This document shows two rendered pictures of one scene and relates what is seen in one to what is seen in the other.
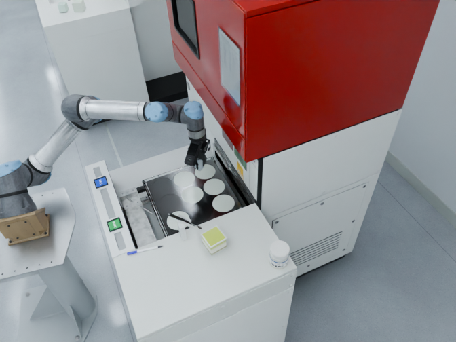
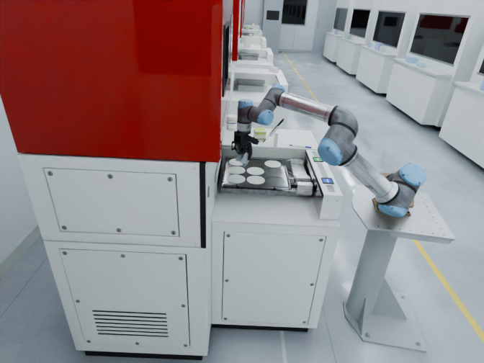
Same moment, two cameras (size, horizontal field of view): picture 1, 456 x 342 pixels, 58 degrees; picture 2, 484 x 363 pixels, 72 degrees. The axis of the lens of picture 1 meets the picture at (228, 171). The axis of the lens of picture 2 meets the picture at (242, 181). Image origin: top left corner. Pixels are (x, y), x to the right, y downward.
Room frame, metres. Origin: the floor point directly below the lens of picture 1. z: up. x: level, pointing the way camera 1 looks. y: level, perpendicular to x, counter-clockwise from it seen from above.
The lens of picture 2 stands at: (2.80, 0.73, 1.75)
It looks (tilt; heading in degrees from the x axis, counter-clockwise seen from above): 29 degrees down; 202
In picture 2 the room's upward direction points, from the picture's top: 3 degrees clockwise
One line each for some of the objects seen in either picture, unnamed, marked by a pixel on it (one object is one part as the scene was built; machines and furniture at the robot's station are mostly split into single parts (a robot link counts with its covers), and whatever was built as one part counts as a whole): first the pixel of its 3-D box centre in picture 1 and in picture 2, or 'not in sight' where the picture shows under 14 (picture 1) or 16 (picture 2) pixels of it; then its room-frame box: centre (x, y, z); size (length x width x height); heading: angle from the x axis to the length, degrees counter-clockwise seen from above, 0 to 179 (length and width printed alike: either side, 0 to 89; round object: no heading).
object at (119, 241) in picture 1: (111, 213); (320, 181); (1.12, 0.53, 0.89); 0.55 x 0.09 x 0.14; 23
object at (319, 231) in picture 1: (275, 193); (155, 254); (1.59, -0.28, 0.41); 0.82 x 0.71 x 0.82; 23
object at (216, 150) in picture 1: (232, 178); (218, 171); (1.29, -0.02, 0.89); 0.44 x 0.02 x 0.10; 23
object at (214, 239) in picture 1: (214, 241); (259, 134); (0.88, 0.07, 1.00); 0.07 x 0.07 x 0.07; 31
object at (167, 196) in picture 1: (192, 195); (255, 171); (1.20, 0.17, 0.90); 0.34 x 0.34 x 0.01; 23
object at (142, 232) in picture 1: (138, 222); (299, 176); (1.08, 0.41, 0.87); 0.36 x 0.08 x 0.03; 23
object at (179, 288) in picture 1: (205, 272); (268, 146); (0.80, 0.11, 0.89); 0.62 x 0.35 x 0.14; 113
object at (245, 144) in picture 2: (198, 143); (242, 141); (1.31, 0.12, 1.11); 0.09 x 0.08 x 0.12; 153
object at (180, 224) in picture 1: (185, 226); (273, 135); (0.93, 0.18, 1.03); 0.06 x 0.04 x 0.13; 113
